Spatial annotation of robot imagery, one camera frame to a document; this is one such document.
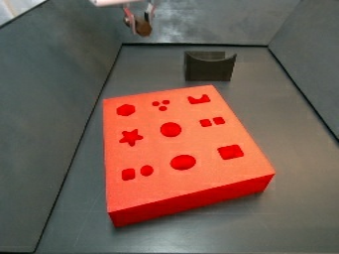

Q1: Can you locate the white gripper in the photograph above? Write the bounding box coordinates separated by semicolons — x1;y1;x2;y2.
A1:
88;0;155;34

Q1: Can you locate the brown hexagonal wooden peg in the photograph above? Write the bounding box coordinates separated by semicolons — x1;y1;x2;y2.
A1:
135;14;153;37

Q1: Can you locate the dark grey curved holder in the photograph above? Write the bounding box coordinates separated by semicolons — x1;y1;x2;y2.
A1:
185;51;238;81

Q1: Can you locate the red foam shape-sorting block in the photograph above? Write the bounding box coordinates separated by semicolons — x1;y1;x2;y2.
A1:
103;85;275;226

